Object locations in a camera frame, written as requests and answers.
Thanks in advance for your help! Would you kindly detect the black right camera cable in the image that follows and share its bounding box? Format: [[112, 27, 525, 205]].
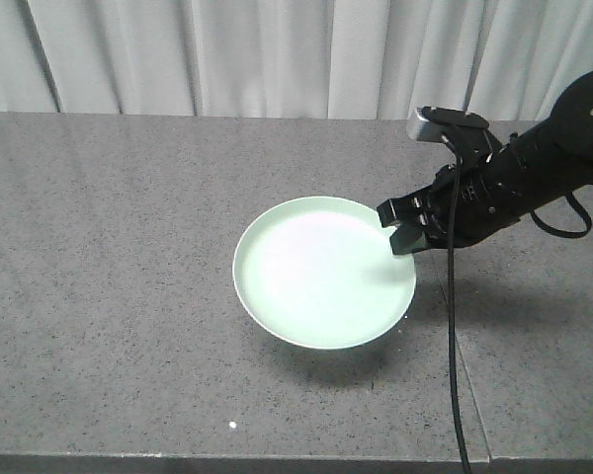
[[442, 132, 473, 474]]

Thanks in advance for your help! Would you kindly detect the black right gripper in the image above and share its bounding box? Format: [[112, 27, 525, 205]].
[[377, 128, 519, 256]]

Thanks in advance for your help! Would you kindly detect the light green round plate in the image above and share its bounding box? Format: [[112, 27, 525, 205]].
[[232, 197, 416, 350]]

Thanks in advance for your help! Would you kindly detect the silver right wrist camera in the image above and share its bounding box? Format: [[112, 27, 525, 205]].
[[407, 106, 490, 143]]

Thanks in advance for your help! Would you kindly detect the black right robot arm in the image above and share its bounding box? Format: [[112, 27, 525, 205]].
[[377, 71, 593, 256]]

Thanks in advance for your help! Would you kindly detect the white pleated curtain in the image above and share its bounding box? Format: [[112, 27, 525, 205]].
[[0, 1, 593, 119]]

